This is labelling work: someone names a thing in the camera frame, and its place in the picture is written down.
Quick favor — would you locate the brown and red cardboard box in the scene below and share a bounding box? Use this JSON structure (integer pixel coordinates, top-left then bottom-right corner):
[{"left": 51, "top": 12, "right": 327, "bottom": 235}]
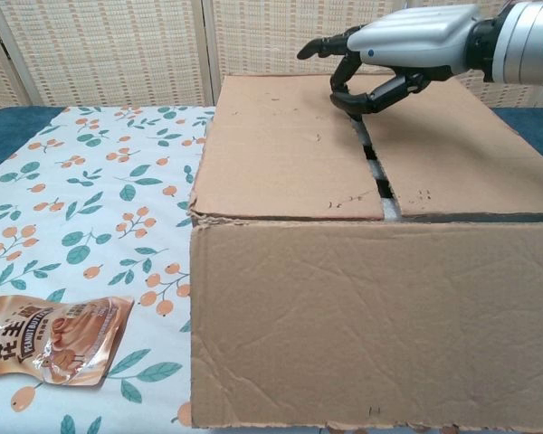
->
[{"left": 187, "top": 74, "right": 543, "bottom": 430}]

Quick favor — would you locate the woven bamboo folding screen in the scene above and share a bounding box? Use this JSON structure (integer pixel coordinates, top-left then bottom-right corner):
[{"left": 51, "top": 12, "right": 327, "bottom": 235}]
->
[{"left": 0, "top": 0, "right": 543, "bottom": 109}]

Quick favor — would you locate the floral white tablecloth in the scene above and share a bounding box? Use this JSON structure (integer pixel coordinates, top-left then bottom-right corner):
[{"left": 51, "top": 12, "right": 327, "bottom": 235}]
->
[{"left": 0, "top": 104, "right": 543, "bottom": 434}]

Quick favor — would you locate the orange peanut butter pouch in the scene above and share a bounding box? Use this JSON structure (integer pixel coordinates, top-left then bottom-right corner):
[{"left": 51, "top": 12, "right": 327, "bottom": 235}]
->
[{"left": 0, "top": 294, "right": 136, "bottom": 388}]

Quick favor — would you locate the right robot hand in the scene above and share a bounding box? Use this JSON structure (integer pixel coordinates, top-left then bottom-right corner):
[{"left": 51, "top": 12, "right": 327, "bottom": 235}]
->
[{"left": 297, "top": 3, "right": 481, "bottom": 117}]

